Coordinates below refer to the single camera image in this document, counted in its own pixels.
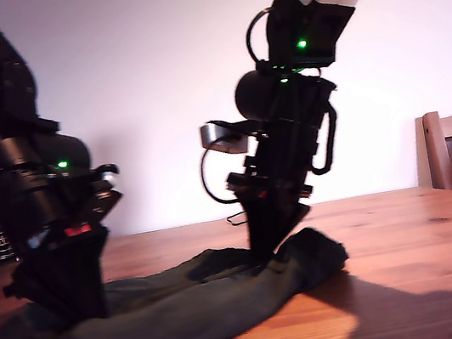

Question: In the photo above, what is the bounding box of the thin black camera cable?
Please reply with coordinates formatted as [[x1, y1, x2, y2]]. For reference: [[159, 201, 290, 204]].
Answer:
[[224, 211, 249, 227]]

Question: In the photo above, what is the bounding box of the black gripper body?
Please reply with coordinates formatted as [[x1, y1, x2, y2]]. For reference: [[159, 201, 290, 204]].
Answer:
[[221, 127, 329, 213]]

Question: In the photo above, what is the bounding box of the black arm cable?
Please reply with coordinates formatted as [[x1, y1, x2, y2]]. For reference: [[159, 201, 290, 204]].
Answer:
[[302, 108, 347, 178], [196, 144, 243, 208], [242, 8, 281, 67]]

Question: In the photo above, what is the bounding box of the dark olive underwear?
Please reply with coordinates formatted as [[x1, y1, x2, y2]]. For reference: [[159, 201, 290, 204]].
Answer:
[[0, 222, 363, 339]]

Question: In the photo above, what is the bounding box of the arm grey camera box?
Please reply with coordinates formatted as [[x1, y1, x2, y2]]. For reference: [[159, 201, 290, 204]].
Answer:
[[87, 162, 128, 223], [197, 117, 251, 160]]

